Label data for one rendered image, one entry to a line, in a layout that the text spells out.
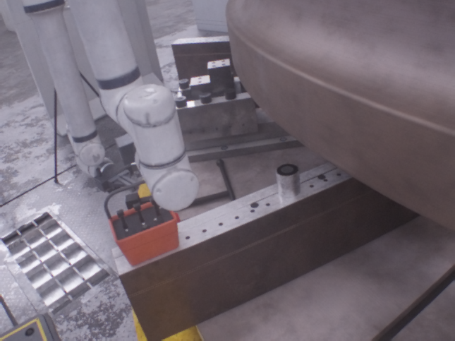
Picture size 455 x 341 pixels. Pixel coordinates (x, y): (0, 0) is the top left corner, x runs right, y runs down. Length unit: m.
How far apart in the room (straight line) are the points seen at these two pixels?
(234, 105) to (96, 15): 1.59
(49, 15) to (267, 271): 1.13
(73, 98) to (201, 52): 2.22
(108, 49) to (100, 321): 1.62
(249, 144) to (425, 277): 1.25
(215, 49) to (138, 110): 2.73
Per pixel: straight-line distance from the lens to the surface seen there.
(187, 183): 0.74
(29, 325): 1.89
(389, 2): 1.17
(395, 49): 1.18
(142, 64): 4.60
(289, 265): 1.63
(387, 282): 1.70
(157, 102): 0.68
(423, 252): 1.84
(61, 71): 1.31
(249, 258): 1.49
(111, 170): 1.47
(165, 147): 0.71
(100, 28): 0.77
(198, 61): 3.49
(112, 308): 2.21
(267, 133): 2.46
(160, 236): 1.29
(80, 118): 1.36
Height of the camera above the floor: 1.59
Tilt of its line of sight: 31 degrees down
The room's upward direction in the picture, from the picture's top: 11 degrees counter-clockwise
